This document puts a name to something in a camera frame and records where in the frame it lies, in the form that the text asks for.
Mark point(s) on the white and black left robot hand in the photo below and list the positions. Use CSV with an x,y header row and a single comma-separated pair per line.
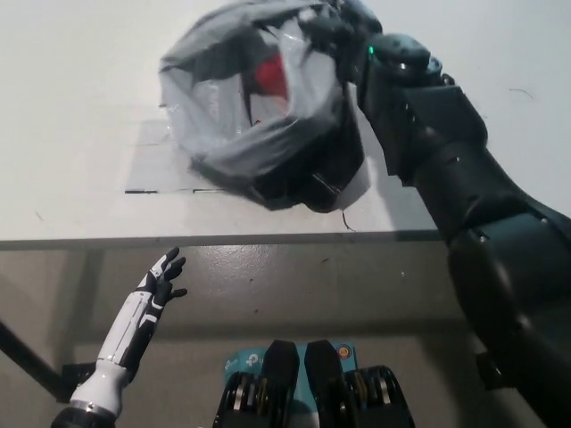
x,y
129,330

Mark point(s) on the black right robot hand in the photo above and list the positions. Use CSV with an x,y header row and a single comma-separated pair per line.
x,y
348,27

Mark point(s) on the grey plastic bag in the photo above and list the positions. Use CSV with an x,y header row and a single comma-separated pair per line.
x,y
214,129

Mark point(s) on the red item in bag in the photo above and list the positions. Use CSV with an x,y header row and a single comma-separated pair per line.
x,y
270,73

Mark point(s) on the black diagonal table brace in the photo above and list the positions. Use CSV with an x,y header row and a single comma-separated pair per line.
x,y
31,356

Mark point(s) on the clear tape patch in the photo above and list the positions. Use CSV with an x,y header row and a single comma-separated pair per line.
x,y
151,165

